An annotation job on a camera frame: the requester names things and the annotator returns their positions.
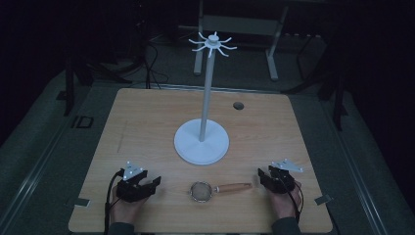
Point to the black metal stand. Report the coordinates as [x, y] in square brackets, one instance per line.
[339, 101]
[69, 88]

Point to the person's right hand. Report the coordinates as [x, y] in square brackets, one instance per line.
[283, 205]

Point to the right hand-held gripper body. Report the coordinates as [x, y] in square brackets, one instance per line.
[283, 179]

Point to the grey tape strip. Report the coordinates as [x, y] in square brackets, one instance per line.
[323, 199]
[82, 202]

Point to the white hook rack stand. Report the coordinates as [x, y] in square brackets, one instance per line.
[201, 142]

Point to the round grey table grommet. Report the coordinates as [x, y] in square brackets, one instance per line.
[238, 105]

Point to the grey metal frame table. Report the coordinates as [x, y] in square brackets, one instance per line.
[241, 25]

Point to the person's left hand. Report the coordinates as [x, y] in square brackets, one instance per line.
[125, 211]

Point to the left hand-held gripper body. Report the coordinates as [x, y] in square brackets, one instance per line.
[130, 189]

